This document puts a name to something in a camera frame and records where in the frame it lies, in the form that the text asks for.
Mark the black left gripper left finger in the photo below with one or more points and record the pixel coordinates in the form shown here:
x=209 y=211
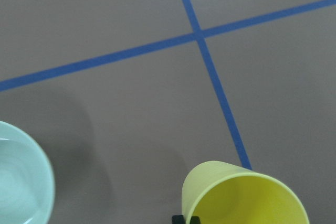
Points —
x=178 y=219

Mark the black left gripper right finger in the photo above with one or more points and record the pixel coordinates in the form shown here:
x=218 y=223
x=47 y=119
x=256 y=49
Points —
x=195 y=220

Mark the yellow plastic cup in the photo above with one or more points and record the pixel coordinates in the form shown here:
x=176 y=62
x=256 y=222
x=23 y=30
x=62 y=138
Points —
x=219 y=192

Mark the mint green bowl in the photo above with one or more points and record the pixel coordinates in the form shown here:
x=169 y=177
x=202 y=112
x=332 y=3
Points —
x=27 y=178

